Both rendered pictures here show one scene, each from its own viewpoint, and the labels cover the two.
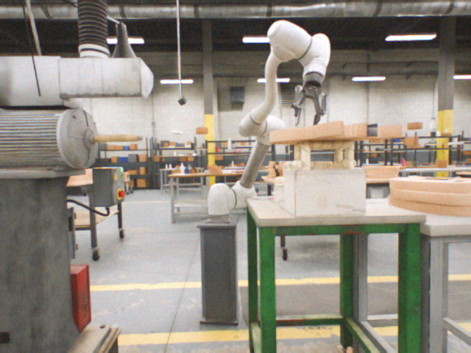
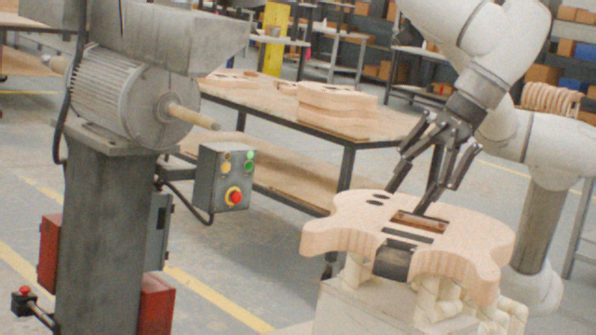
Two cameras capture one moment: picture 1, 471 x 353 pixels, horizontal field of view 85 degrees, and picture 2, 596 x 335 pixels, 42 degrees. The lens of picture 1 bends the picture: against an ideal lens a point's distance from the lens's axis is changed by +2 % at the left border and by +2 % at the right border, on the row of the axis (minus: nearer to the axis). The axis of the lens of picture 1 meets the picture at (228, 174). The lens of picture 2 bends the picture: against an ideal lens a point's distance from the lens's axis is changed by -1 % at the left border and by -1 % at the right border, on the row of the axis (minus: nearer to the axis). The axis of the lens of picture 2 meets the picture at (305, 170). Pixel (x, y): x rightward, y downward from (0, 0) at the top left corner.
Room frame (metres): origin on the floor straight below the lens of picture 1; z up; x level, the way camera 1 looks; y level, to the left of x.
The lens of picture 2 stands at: (-0.10, -1.20, 1.65)
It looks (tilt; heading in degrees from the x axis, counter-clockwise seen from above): 14 degrees down; 45
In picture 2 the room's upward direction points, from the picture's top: 9 degrees clockwise
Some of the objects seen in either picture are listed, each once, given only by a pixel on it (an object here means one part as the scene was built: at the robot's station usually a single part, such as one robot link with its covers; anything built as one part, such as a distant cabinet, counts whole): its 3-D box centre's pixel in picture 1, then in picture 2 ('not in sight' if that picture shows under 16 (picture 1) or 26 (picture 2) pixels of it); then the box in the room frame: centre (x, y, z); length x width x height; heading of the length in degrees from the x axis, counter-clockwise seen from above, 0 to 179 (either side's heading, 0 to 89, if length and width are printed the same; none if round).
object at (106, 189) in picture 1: (94, 192); (203, 180); (1.36, 0.71, 0.99); 0.24 x 0.21 x 0.26; 91
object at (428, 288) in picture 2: (349, 156); (426, 299); (0.98, -0.46, 1.15); 0.03 x 0.03 x 0.09
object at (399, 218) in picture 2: not in sight; (418, 228); (1.03, -0.37, 1.24); 0.10 x 0.05 x 0.03; 119
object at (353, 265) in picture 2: (305, 157); (353, 265); (0.97, -0.29, 1.15); 0.03 x 0.03 x 0.09
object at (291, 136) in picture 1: (323, 135); (414, 234); (1.02, -0.38, 1.23); 0.40 x 0.35 x 0.04; 29
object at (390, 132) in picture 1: (385, 132); (475, 280); (0.94, -0.57, 1.23); 0.10 x 0.07 x 0.04; 29
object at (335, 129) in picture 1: (334, 129); (323, 239); (0.82, -0.34, 1.23); 0.09 x 0.07 x 0.04; 29
